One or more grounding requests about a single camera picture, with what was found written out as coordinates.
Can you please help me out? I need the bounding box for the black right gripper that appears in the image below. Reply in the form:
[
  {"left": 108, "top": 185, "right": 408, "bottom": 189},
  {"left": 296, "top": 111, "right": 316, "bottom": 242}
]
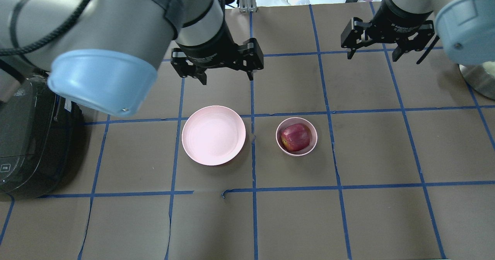
[{"left": 341, "top": 0, "right": 435, "bottom": 62}]

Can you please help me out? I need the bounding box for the pink bowl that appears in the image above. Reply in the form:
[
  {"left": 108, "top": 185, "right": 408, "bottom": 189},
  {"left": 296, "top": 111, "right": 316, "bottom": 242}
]
[{"left": 275, "top": 117, "right": 318, "bottom": 157}]

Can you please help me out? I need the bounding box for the pink plate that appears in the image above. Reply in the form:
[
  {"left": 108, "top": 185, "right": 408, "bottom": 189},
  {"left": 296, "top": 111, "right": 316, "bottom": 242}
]
[{"left": 181, "top": 105, "right": 246, "bottom": 166}]

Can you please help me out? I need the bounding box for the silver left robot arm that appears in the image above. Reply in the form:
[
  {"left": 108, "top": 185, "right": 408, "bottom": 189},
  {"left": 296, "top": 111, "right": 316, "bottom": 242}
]
[{"left": 1, "top": 0, "right": 264, "bottom": 117}]

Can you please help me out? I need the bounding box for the red apple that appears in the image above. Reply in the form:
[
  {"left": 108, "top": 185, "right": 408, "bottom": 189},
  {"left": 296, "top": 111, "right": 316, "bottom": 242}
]
[{"left": 281, "top": 123, "right": 311, "bottom": 152}]

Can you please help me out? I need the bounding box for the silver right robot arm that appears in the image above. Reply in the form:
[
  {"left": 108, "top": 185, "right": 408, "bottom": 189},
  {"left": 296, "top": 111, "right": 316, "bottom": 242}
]
[{"left": 341, "top": 0, "right": 495, "bottom": 66}]

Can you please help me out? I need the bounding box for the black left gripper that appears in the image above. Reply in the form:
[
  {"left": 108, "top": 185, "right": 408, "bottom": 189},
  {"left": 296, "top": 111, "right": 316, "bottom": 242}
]
[{"left": 171, "top": 21, "right": 265, "bottom": 85}]

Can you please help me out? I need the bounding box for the steel pot with yellow contents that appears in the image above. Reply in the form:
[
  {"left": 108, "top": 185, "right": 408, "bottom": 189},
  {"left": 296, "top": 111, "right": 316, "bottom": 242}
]
[{"left": 459, "top": 61, "right": 495, "bottom": 100}]

